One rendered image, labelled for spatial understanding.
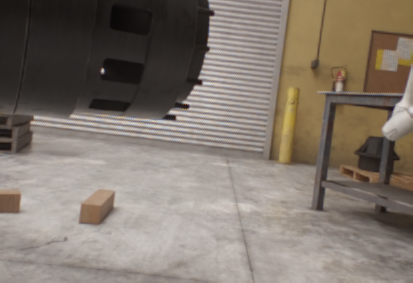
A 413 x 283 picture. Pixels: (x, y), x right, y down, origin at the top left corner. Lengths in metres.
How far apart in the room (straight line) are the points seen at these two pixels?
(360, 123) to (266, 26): 1.94
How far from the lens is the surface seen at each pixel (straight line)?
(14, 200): 2.63
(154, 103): 1.32
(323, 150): 3.48
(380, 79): 7.14
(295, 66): 6.87
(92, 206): 2.46
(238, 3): 6.88
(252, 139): 6.74
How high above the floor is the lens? 0.66
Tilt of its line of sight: 2 degrees down
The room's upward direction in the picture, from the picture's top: 7 degrees clockwise
